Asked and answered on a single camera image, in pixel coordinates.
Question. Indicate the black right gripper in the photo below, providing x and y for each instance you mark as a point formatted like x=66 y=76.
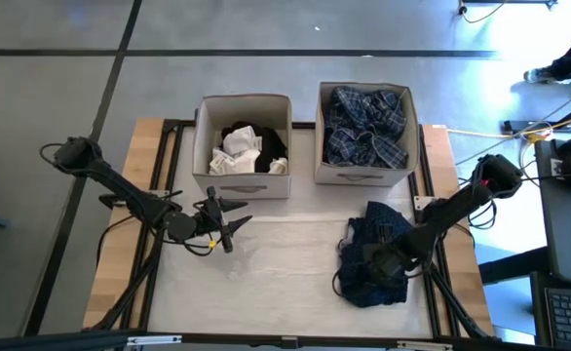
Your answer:
x=388 y=265

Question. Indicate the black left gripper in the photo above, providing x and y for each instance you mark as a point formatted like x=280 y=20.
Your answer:
x=210 y=219

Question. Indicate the navy dotted cloth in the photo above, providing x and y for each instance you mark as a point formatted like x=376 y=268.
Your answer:
x=358 y=292

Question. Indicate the blue plaid shirt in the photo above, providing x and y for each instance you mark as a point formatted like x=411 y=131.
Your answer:
x=363 y=131

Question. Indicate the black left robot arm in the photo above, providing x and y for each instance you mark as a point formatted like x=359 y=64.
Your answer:
x=125 y=192

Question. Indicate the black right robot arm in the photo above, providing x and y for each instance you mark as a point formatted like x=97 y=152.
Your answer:
x=451 y=209

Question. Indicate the left cardboard box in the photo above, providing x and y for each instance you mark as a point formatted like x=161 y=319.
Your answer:
x=241 y=187

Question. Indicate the cardboard box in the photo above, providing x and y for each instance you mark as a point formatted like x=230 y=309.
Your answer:
x=363 y=176
x=241 y=187

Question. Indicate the small white cloth roll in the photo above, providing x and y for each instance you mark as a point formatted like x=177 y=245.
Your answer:
x=278 y=167

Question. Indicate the white table cover sheet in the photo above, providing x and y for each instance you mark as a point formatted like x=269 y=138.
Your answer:
x=285 y=273

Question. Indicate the black garment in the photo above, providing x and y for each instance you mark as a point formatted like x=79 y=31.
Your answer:
x=271 y=146

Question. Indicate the right cardboard box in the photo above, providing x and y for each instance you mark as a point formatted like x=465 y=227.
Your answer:
x=363 y=176

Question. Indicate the black rig beam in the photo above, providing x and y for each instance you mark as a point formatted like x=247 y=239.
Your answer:
x=71 y=341

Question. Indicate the silver bracket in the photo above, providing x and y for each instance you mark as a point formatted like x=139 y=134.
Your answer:
x=154 y=339
x=424 y=346

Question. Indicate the black stand frame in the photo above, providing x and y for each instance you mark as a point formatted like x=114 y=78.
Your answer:
x=514 y=126

